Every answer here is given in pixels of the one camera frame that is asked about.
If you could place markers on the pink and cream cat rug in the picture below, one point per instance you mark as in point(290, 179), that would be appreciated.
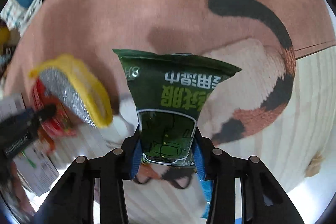
point(279, 107)

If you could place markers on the red snack packet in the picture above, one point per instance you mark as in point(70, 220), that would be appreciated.
point(60, 124)

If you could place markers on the yellow grey sponge pack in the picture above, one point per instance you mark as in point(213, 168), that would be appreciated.
point(70, 80)

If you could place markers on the plaid and blue bedding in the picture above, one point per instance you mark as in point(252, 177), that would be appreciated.
point(17, 13)

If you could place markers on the blue feather toy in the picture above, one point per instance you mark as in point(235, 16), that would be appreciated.
point(207, 188)

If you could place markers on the orange snack packet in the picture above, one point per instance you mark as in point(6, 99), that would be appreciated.
point(32, 163)

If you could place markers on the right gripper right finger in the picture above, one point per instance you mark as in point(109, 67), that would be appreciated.
point(263, 200)

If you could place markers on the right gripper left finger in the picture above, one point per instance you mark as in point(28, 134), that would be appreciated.
point(71, 198)

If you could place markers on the green wet wipes pack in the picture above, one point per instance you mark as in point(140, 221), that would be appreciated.
point(169, 92)

